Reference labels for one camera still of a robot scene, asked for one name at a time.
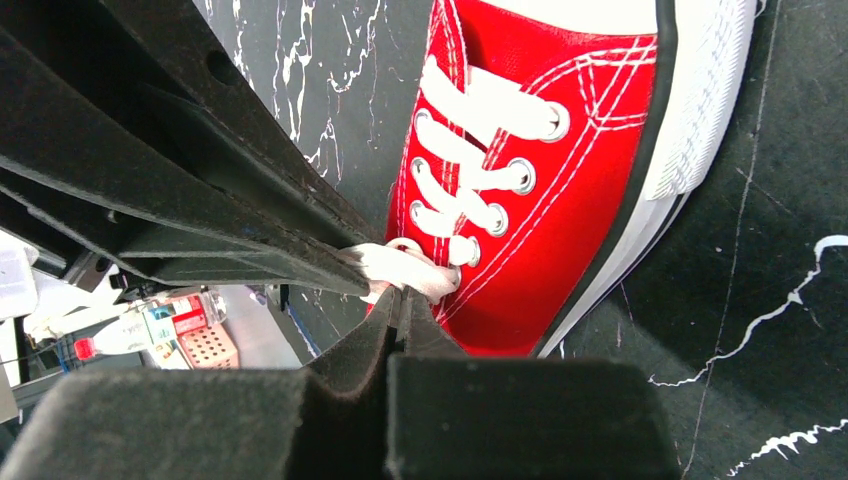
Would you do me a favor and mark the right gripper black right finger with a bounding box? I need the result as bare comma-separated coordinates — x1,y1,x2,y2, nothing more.
387,289,680,479

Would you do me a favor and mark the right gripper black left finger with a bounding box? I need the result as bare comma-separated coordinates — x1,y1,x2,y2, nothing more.
1,288,403,479

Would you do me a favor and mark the orange perforated basket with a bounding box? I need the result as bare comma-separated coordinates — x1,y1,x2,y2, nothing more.
178,323,240,370

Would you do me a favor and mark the white shoelace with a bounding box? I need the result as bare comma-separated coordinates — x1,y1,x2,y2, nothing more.
341,55,570,304

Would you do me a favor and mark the plastic bottle with red cap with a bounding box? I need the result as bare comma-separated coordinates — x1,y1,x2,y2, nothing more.
73,310,177,361

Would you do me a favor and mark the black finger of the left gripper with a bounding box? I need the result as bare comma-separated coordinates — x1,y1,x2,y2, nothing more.
1,1,376,296

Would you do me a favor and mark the red canvas sneaker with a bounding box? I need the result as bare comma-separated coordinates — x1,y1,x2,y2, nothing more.
381,1,757,356

